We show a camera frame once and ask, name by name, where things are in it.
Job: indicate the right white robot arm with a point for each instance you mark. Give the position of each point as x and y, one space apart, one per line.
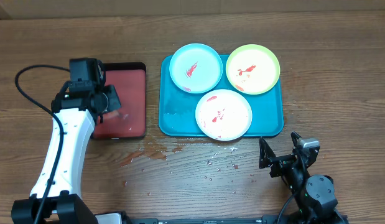
312 197

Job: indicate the black tray with red liquid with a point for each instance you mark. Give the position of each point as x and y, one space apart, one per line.
129 80

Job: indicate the yellow-green plate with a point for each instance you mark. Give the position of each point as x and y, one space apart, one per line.
252 69

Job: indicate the red-stained sponge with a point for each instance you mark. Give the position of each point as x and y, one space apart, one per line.
115 116

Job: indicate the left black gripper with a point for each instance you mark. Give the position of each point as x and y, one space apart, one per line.
110 90

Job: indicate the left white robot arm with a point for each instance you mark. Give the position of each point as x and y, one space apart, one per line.
58 189

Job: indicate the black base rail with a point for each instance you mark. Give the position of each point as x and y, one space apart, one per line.
211 221

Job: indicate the light blue plate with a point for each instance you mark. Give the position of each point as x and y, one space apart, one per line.
196 68

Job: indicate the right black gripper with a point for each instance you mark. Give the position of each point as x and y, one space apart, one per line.
283 163

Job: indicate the teal plastic tray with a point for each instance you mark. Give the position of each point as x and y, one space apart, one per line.
177 109

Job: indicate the white plate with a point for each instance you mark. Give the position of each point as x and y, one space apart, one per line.
223 114

